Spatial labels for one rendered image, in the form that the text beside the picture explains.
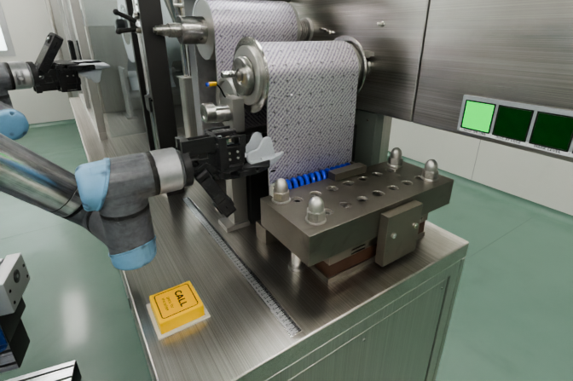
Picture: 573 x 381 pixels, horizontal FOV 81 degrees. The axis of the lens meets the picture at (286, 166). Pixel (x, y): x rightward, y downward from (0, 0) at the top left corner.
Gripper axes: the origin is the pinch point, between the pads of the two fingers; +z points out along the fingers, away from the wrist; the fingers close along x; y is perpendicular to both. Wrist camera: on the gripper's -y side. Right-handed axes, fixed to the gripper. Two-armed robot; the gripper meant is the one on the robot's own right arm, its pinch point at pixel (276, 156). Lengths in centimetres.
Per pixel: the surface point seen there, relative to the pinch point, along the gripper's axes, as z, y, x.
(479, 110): 29.4, 10.5, -24.1
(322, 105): 11.6, 9.4, -0.2
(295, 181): 2.5, -5.2, -3.3
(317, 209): -3.1, -3.2, -17.6
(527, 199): 263, -103, 37
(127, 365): -36, -109, 66
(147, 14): -14.3, 27.9, 33.1
